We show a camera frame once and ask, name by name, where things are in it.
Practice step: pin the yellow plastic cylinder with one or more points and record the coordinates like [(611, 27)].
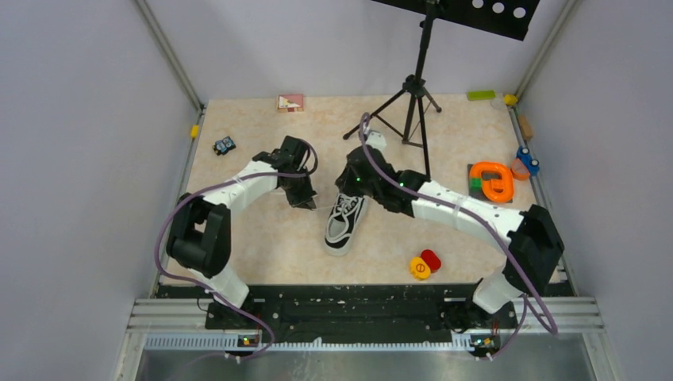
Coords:
[(419, 269)]

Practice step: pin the small blue black toy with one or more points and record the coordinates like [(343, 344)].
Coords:
[(223, 146)]

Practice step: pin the dark grey square plate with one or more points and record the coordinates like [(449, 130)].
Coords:
[(473, 189)]

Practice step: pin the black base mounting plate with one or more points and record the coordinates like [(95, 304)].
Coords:
[(352, 314)]

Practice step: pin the pink tangram puzzle box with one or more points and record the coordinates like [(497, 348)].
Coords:
[(290, 103)]

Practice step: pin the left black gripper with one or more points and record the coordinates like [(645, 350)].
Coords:
[(303, 199)]

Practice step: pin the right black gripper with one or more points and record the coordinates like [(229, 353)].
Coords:
[(345, 185)]

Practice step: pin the blue toy car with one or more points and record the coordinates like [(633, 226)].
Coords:
[(532, 164)]

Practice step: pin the black white canvas sneaker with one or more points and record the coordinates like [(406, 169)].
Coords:
[(339, 236)]

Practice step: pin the black tripod stand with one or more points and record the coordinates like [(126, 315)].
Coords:
[(414, 85)]

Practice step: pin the white slotted cable duct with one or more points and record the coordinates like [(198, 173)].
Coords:
[(224, 342)]

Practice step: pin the white shoelace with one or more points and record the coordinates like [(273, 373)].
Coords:
[(347, 209)]

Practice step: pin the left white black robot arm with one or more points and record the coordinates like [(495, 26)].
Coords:
[(199, 235)]

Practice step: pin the yellow corner block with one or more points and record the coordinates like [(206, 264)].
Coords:
[(510, 100)]

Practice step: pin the black perforated stand tray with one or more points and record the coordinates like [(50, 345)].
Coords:
[(506, 18)]

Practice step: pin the green rectangular block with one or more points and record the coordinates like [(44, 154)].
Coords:
[(480, 95)]

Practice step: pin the wooden block on frame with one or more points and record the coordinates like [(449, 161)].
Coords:
[(527, 131)]

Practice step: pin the orange translucent cup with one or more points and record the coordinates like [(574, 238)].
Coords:
[(519, 171)]

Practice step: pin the small green block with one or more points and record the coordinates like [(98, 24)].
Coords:
[(475, 183)]

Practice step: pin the red plastic cylinder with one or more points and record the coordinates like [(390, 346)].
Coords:
[(432, 260)]

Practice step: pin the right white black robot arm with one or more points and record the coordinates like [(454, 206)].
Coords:
[(528, 238)]

